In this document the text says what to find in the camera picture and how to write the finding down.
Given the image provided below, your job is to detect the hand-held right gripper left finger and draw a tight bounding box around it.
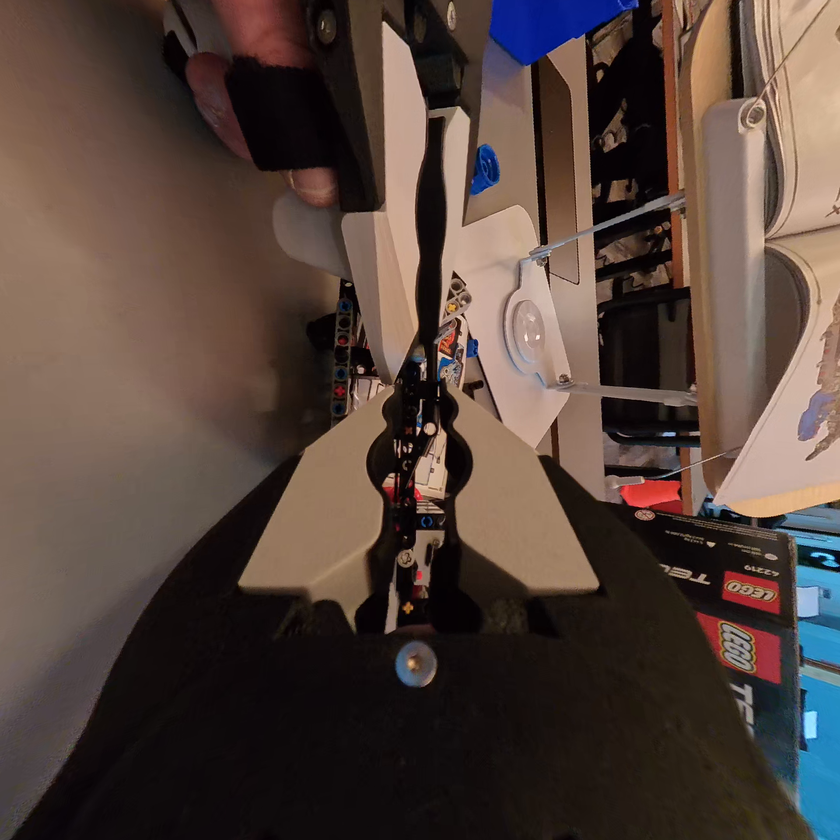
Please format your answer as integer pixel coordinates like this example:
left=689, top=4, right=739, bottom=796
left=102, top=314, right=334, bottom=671
left=238, top=385, right=398, bottom=632

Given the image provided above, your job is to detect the blue toy wheel hub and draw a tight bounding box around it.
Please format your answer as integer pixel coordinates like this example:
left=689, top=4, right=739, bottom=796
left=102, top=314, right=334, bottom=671
left=469, top=144, right=501, bottom=196

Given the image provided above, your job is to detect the blue tagged storage bin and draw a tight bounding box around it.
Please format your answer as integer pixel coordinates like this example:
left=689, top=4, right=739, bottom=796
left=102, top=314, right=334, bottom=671
left=489, top=0, right=641, bottom=67

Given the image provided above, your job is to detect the toy car chassis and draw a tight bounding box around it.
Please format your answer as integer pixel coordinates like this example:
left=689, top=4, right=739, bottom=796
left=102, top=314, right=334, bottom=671
left=308, top=276, right=475, bottom=634

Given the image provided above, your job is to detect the grey desk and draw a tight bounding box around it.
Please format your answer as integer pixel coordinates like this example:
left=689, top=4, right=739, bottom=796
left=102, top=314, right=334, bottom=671
left=0, top=0, right=608, bottom=840

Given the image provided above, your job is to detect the black toy set box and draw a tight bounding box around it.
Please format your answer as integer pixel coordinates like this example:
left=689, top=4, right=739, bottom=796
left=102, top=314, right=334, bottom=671
left=620, top=505, right=802, bottom=788

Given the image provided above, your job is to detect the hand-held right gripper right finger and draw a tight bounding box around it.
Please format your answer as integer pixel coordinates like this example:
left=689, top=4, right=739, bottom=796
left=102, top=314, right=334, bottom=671
left=423, top=388, right=601, bottom=632

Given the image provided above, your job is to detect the dark desk cover panel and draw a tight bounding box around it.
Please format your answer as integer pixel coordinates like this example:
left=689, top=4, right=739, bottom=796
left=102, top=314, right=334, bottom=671
left=535, top=56, right=581, bottom=286

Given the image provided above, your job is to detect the instruction booklet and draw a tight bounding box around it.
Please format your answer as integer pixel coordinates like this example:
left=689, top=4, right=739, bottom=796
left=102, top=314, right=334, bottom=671
left=715, top=0, right=840, bottom=509

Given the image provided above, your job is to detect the colourful sticker sheet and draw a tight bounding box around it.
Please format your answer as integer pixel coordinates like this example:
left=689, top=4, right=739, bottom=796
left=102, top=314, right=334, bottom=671
left=420, top=322, right=468, bottom=500

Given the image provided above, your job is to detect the red floor bin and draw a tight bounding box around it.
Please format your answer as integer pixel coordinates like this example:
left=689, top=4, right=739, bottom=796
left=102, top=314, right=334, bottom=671
left=620, top=480, right=683, bottom=509

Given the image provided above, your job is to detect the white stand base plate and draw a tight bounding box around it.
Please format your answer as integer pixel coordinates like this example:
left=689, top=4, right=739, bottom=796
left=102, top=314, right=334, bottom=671
left=453, top=205, right=571, bottom=447

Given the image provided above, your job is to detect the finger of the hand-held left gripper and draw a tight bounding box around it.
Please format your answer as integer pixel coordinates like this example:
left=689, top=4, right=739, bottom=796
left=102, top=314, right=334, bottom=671
left=425, top=105, right=475, bottom=361
left=340, top=21, right=437, bottom=386

